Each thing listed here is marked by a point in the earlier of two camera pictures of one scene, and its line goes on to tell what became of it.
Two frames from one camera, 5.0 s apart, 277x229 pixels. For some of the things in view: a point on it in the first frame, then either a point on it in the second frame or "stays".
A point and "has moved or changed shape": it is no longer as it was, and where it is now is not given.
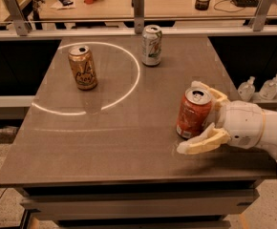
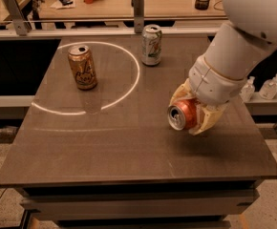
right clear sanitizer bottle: x=270 y=88 stays
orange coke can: x=194 y=113 has moved or changed shape
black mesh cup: x=202 y=2 stays
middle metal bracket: x=138 y=11 stays
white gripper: x=241 y=122 -> x=215 y=84
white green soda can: x=151 y=45 stays
